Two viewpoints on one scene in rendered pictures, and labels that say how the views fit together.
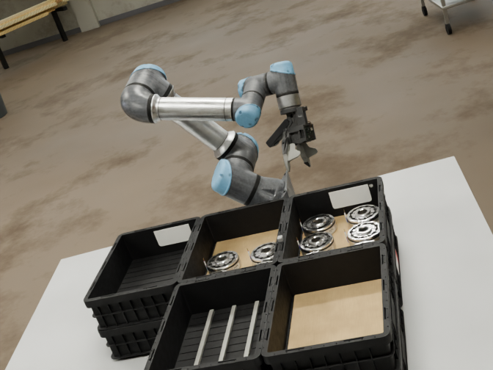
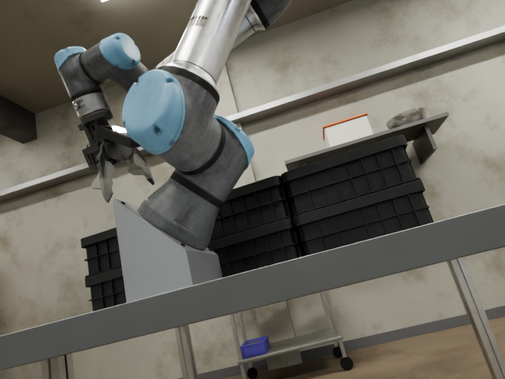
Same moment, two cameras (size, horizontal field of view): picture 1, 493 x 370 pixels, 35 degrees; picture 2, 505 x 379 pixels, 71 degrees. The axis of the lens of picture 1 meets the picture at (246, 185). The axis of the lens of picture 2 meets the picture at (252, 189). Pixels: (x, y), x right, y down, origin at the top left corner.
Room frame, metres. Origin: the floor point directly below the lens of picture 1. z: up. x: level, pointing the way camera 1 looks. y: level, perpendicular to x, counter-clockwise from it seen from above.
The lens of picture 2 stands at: (3.15, 0.07, 0.68)
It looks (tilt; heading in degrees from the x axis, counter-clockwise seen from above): 16 degrees up; 178
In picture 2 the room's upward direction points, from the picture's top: 14 degrees counter-clockwise
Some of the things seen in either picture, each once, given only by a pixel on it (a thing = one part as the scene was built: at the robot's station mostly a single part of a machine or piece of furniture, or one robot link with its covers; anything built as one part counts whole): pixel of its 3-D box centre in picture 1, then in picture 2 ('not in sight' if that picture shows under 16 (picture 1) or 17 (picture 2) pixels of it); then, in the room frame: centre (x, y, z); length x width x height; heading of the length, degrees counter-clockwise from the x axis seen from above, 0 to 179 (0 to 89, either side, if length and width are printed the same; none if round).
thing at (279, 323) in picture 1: (334, 316); not in sight; (1.63, -0.10, 0.87); 0.40 x 0.30 x 0.11; 164
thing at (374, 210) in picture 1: (362, 213); not in sight; (2.10, -0.31, 0.86); 0.10 x 0.10 x 0.01
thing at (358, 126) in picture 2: not in sight; (347, 137); (0.17, 1.15, 1.78); 0.40 x 0.33 x 0.22; 79
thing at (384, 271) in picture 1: (328, 299); not in sight; (1.63, -0.10, 0.92); 0.40 x 0.30 x 0.02; 164
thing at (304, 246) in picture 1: (316, 241); not in sight; (2.04, -0.14, 0.86); 0.10 x 0.10 x 0.01
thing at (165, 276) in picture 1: (152, 273); (349, 195); (2.18, 0.37, 0.87); 0.40 x 0.30 x 0.11; 164
